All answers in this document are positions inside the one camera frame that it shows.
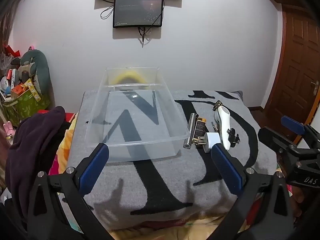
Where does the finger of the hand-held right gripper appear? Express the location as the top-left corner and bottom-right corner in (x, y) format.
(258, 127), (300, 154)
(280, 115), (306, 135)

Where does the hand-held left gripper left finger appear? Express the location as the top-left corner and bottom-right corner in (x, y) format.
(27, 142), (110, 240)

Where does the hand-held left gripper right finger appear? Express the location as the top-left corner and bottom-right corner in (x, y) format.
(211, 144), (294, 240)

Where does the white plug adapter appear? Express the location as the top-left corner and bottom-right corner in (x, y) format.
(194, 133), (220, 153)

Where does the small black clip mount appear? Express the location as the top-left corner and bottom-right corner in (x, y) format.
(227, 128), (241, 147)

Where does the white hair clipper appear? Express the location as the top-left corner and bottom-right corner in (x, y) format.
(213, 101), (232, 151)

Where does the brown gold lighter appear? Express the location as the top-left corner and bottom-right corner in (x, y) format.
(194, 118), (207, 140)

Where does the clear plastic storage bin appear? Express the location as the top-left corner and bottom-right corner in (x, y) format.
(86, 67), (190, 163)

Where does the orange yellow colourful blanket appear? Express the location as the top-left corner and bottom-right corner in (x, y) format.
(49, 115), (80, 175)

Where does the black cloth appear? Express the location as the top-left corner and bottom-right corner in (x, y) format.
(57, 121), (75, 140)

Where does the silver flashlight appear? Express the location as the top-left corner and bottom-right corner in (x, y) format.
(184, 113), (198, 148)

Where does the red flat box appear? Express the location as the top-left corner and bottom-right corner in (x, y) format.
(37, 109), (75, 123)

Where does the brown wooden door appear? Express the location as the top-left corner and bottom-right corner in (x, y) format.
(264, 2), (320, 140)

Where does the grey blanket with black letters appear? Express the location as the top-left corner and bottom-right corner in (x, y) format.
(66, 90), (278, 230)

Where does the dark purple cloth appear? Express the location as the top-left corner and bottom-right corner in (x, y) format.
(5, 106), (66, 220)

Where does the green bag of items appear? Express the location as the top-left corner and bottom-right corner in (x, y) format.
(2, 90), (52, 127)

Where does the pink bunny toy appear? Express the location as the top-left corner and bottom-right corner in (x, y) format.
(2, 121), (17, 140)

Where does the yellow foam tube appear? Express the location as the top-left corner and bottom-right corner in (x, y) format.
(110, 72), (145, 84)

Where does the orange box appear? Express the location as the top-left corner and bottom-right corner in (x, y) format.
(11, 85), (24, 98)

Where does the grey green plush toy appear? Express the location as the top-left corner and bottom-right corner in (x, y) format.
(11, 49), (50, 98)

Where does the small white fan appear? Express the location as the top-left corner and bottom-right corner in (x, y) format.
(0, 76), (12, 92)

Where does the hanging black cable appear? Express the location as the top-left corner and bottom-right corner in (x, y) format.
(137, 26), (153, 43)

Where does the looped black cable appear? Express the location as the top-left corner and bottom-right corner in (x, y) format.
(101, 4), (115, 19)

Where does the small black wall monitor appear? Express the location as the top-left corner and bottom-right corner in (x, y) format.
(112, 0), (164, 28)

